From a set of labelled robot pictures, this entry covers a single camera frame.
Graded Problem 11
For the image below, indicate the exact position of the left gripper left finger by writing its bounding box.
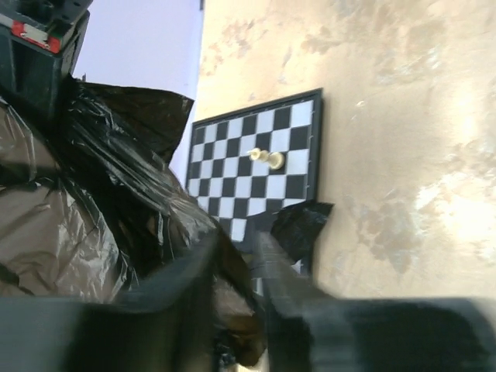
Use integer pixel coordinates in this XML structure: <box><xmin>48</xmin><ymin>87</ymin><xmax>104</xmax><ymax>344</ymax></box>
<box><xmin>1</xmin><ymin>232</ymin><xmax>219</xmax><ymax>371</ymax></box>

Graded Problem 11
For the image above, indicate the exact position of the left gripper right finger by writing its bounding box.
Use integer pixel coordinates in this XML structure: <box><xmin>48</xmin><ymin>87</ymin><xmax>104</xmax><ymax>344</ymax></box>
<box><xmin>256</xmin><ymin>232</ymin><xmax>495</xmax><ymax>371</ymax></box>

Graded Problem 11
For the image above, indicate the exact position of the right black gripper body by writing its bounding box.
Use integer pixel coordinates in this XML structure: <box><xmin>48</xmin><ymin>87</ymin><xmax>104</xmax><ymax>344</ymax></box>
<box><xmin>1</xmin><ymin>0</ymin><xmax>91</xmax><ymax>120</ymax></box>

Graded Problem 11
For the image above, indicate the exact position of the black trash bag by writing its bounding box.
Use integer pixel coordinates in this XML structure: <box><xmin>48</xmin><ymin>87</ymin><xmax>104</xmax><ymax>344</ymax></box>
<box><xmin>1</xmin><ymin>80</ymin><xmax>332</xmax><ymax>371</ymax></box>

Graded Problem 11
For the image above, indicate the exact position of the white chess piece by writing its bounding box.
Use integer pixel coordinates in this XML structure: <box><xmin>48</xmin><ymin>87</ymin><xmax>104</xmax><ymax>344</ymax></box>
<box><xmin>247</xmin><ymin>147</ymin><xmax>285</xmax><ymax>171</ymax></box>

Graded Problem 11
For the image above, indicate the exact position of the black white chessboard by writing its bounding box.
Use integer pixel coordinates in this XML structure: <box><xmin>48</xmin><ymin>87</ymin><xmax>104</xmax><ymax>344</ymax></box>
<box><xmin>186</xmin><ymin>89</ymin><xmax>323</xmax><ymax>253</ymax></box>

